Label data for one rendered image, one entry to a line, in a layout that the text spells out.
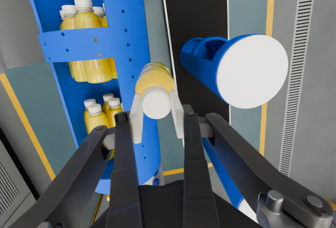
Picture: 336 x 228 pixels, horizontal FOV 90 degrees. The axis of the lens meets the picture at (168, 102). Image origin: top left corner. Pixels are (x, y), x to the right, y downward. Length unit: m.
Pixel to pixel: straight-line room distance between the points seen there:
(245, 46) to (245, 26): 1.18
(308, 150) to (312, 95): 0.76
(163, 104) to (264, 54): 0.56
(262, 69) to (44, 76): 1.76
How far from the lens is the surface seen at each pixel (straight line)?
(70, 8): 0.56
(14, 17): 1.04
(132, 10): 0.46
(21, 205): 2.50
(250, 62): 0.70
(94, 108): 0.58
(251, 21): 1.88
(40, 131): 2.19
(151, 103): 0.22
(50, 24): 0.64
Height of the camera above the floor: 1.63
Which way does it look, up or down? 69 degrees down
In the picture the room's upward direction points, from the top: 165 degrees clockwise
